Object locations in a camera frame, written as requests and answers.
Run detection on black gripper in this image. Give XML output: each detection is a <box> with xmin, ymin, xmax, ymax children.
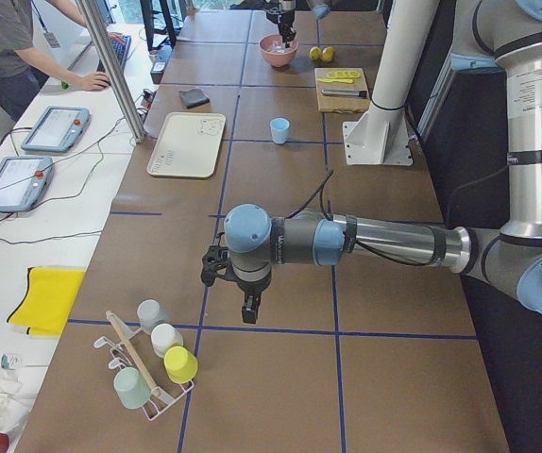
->
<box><xmin>232</xmin><ymin>264</ymin><xmax>272</xmax><ymax>324</ymax></box>
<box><xmin>265</xmin><ymin>8</ymin><xmax>296</xmax><ymax>48</ymax></box>

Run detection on clear ice cubes pile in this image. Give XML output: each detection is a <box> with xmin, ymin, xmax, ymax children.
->
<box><xmin>263</xmin><ymin>41</ymin><xmax>292</xmax><ymax>54</ymax></box>

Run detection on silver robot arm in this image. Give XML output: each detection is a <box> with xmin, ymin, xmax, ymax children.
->
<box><xmin>262</xmin><ymin>0</ymin><xmax>331</xmax><ymax>48</ymax></box>
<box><xmin>201</xmin><ymin>1</ymin><xmax>542</xmax><ymax>324</ymax></box>

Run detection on yellow upturned cup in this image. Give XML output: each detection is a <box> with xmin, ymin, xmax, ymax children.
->
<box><xmin>163</xmin><ymin>345</ymin><xmax>198</xmax><ymax>384</ymax></box>

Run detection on white upturned cup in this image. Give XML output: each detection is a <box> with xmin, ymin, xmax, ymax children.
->
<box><xmin>150</xmin><ymin>323</ymin><xmax>184</xmax><ymax>359</ymax></box>

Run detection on light blue plastic cup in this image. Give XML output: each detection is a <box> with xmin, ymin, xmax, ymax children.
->
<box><xmin>269</xmin><ymin>117</ymin><xmax>290</xmax><ymax>144</ymax></box>

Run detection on grey upturned cup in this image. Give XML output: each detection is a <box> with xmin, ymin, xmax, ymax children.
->
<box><xmin>137</xmin><ymin>299</ymin><xmax>170</xmax><ymax>335</ymax></box>

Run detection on mint green upturned cup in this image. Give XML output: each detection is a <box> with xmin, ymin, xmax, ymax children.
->
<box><xmin>113</xmin><ymin>367</ymin><xmax>151</xmax><ymax>410</ymax></box>

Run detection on pink bowl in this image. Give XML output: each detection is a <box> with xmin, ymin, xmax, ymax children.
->
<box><xmin>259</xmin><ymin>34</ymin><xmax>298</xmax><ymax>67</ymax></box>

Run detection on yellow lemon left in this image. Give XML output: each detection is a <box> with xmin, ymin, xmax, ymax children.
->
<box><xmin>320</xmin><ymin>46</ymin><xmax>335</xmax><ymax>63</ymax></box>

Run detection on lemon slices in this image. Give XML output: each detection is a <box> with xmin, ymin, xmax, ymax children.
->
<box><xmin>327</xmin><ymin>69</ymin><xmax>361</xmax><ymax>80</ymax></box>

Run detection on yellow plastic knife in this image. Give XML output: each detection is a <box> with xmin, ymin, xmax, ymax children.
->
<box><xmin>316</xmin><ymin>77</ymin><xmax>354</xmax><ymax>84</ymax></box>

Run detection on wooden cutting board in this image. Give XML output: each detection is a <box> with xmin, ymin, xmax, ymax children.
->
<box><xmin>314</xmin><ymin>68</ymin><xmax>370</xmax><ymax>113</ymax></box>

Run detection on grey folded cloth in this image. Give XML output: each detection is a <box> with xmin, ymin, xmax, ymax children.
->
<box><xmin>178</xmin><ymin>88</ymin><xmax>210</xmax><ymax>109</ymax></box>

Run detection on cream bear serving tray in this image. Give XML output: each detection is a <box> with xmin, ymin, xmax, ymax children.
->
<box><xmin>146</xmin><ymin>112</ymin><xmax>226</xmax><ymax>178</ymax></box>

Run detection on black keyboard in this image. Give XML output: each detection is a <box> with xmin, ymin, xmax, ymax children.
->
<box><xmin>110</xmin><ymin>35</ymin><xmax>132</xmax><ymax>73</ymax></box>

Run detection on yellow cloth on desk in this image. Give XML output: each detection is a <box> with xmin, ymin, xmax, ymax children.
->
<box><xmin>7</xmin><ymin>267</ymin><xmax>85</xmax><ymax>337</ymax></box>

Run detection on far teach pendant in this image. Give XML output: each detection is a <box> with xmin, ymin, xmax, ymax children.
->
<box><xmin>21</xmin><ymin>106</ymin><xmax>91</xmax><ymax>154</ymax></box>

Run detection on teach pendant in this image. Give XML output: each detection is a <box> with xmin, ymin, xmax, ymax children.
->
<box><xmin>0</xmin><ymin>156</ymin><xmax>54</xmax><ymax>213</ymax></box>
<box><xmin>21</xmin><ymin>106</ymin><xmax>91</xmax><ymax>154</ymax></box>

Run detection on near teach pendant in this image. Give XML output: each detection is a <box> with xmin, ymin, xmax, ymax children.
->
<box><xmin>0</xmin><ymin>156</ymin><xmax>54</xmax><ymax>213</ymax></box>

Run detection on person at desk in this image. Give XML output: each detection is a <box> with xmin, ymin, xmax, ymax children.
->
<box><xmin>0</xmin><ymin>1</ymin><xmax>110</xmax><ymax>121</ymax></box>

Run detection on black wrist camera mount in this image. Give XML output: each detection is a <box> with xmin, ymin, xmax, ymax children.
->
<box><xmin>200</xmin><ymin>245</ymin><xmax>234</xmax><ymax>287</ymax></box>

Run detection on steel handled knife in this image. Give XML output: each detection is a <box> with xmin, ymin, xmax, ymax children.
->
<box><xmin>321</xmin><ymin>89</ymin><xmax>367</xmax><ymax>99</ymax></box>

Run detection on white wire cup rack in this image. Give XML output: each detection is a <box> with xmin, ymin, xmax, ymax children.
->
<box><xmin>93</xmin><ymin>310</ymin><xmax>195</xmax><ymax>422</ymax></box>

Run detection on white camera mast pole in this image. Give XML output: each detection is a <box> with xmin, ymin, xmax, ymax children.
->
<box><xmin>343</xmin><ymin>0</ymin><xmax>439</xmax><ymax>166</ymax></box>

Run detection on aluminium frame post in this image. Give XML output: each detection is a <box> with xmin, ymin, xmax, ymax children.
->
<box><xmin>76</xmin><ymin>0</ymin><xmax>145</xmax><ymax>143</ymax></box>

